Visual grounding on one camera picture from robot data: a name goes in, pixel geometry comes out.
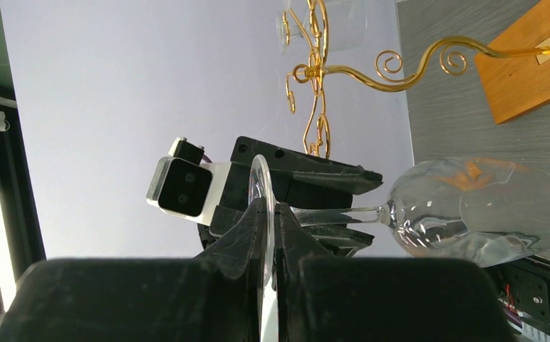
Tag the clear wine glass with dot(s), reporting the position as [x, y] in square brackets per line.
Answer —
[481, 210]
[338, 25]

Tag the orange wooden rack base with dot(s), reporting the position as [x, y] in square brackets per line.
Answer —
[516, 86]

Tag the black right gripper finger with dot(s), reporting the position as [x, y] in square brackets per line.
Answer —
[336, 236]
[289, 168]

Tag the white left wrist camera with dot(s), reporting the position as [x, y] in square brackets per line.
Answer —
[185, 186]

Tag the gold wire glass rack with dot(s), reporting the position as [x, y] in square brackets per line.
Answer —
[317, 133]

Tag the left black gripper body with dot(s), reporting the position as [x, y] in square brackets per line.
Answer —
[296, 194]

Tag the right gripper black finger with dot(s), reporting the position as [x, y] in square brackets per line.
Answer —
[323, 297]
[215, 296]

